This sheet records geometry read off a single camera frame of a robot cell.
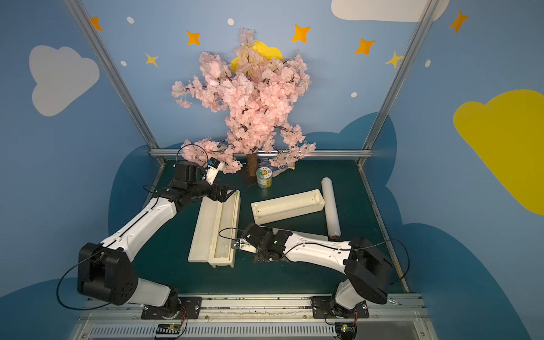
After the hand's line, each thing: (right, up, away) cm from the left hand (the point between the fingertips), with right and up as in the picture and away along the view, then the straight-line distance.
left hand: (227, 181), depth 84 cm
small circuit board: (-18, -52, -11) cm, 56 cm away
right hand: (+15, -22, 0) cm, 26 cm away
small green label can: (+14, +2, +20) cm, 25 cm away
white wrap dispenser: (+24, -13, +17) cm, 32 cm away
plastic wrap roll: (+46, -12, +15) cm, 50 cm away
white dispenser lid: (-10, -23, +2) cm, 25 cm away
